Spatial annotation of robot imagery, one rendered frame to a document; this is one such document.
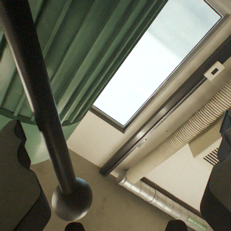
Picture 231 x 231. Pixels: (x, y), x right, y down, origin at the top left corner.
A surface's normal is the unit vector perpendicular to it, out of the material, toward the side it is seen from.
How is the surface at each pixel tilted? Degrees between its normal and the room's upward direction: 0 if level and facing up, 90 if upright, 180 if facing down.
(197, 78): 90
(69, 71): 90
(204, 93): 90
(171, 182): 90
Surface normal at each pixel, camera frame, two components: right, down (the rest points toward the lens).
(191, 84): -0.11, 0.47
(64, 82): 0.36, 0.70
